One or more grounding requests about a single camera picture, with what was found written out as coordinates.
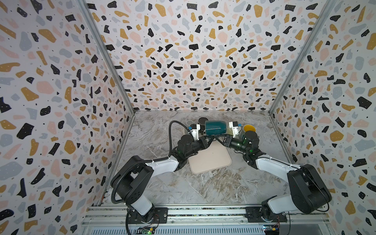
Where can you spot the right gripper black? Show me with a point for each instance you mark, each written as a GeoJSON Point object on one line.
{"type": "Point", "coordinates": [227, 142]}

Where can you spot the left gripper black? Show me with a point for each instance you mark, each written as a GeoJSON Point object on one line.
{"type": "Point", "coordinates": [203, 142]}

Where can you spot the dark teal mug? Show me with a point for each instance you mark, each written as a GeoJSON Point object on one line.
{"type": "Point", "coordinates": [215, 127]}

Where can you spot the black mug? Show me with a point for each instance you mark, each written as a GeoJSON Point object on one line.
{"type": "Point", "coordinates": [202, 121]}

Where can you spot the blue butterfly mug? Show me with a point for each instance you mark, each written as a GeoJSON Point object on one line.
{"type": "Point", "coordinates": [246, 128]}

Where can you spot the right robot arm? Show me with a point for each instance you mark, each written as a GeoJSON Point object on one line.
{"type": "Point", "coordinates": [307, 191]}

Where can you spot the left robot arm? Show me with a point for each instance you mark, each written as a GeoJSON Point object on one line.
{"type": "Point", "coordinates": [131, 181]}

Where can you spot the beige rectangular tray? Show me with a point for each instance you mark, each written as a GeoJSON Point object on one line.
{"type": "Point", "coordinates": [214, 157]}

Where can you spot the right corner aluminium profile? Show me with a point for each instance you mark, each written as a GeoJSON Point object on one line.
{"type": "Point", "coordinates": [328, 7]}

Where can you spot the corner aluminium profile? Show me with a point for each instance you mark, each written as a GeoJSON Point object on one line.
{"type": "Point", "coordinates": [106, 57]}
{"type": "Point", "coordinates": [328, 7]}

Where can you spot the left corner aluminium profile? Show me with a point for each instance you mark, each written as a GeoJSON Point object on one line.
{"type": "Point", "coordinates": [106, 57]}

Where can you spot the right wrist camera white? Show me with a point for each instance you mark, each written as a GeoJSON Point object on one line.
{"type": "Point", "coordinates": [235, 129]}

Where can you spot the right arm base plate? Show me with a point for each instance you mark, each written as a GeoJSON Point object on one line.
{"type": "Point", "coordinates": [260, 214]}

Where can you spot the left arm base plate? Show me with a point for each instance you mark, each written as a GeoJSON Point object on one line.
{"type": "Point", "coordinates": [152, 216]}

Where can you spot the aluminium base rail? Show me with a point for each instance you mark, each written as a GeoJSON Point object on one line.
{"type": "Point", "coordinates": [204, 219]}

